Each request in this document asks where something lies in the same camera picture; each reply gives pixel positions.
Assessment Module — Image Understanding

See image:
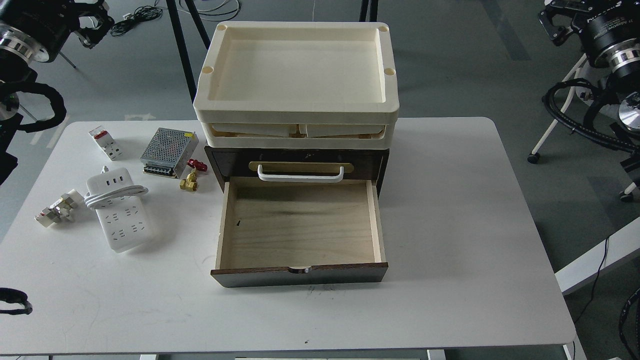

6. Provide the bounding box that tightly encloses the white rolling chair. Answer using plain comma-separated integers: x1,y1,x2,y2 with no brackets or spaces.
526,54,637,203

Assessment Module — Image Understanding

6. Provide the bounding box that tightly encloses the white drawer handle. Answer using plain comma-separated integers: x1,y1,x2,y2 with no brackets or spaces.
257,164,345,183

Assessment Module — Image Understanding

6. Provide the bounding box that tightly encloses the white red circuit breaker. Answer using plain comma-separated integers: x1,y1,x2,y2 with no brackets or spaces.
88,125,123,161

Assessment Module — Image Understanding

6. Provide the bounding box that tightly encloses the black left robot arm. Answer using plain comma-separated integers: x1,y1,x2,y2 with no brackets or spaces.
0,0,115,182

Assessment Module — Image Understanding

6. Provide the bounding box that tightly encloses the cream plastic tray organizer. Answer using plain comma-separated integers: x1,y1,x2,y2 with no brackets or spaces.
193,21,400,150

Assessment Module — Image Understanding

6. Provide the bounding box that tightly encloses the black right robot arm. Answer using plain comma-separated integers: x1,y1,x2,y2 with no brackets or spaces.
538,0,640,176

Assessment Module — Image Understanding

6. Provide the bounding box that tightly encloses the white power strip with cable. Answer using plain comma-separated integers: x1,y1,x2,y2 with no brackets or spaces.
85,166,155,253

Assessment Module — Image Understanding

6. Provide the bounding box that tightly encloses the metal mesh power supply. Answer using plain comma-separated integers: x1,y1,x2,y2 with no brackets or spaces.
140,127,199,179

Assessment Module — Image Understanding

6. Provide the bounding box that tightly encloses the brass valve red handle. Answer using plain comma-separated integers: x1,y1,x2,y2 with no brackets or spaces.
179,158,208,192

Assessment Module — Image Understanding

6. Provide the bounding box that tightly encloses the black floor cable right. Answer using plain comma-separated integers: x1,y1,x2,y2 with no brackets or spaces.
571,236,640,351

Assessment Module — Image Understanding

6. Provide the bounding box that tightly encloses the open wooden drawer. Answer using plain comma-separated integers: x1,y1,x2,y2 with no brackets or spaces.
210,177,389,289

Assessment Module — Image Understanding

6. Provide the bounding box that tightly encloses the black cable bundle on floor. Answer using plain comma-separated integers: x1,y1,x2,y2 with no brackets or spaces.
109,5,164,38

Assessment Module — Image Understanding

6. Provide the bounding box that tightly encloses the white travel plug adapter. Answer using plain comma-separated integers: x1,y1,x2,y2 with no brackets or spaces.
34,189,85,228

